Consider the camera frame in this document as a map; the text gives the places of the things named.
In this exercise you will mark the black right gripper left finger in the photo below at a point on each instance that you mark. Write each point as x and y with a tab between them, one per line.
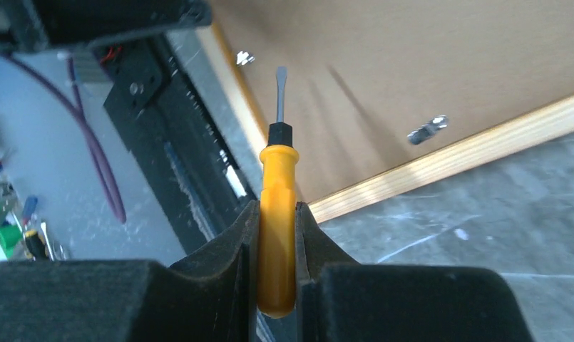
207	296

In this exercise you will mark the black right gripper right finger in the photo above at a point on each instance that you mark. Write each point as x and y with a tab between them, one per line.
340	299

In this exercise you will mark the yellow handled screwdriver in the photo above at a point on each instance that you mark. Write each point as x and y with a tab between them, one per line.
276	262

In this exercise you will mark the orange picture frame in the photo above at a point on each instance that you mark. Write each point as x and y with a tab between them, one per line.
362	75

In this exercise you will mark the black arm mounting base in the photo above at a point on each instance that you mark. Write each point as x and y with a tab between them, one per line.
163	121

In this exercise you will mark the tools on floor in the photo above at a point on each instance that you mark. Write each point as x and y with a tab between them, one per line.
24	236

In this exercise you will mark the metal frame turn clip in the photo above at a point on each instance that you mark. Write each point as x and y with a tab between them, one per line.
243	58
428	130

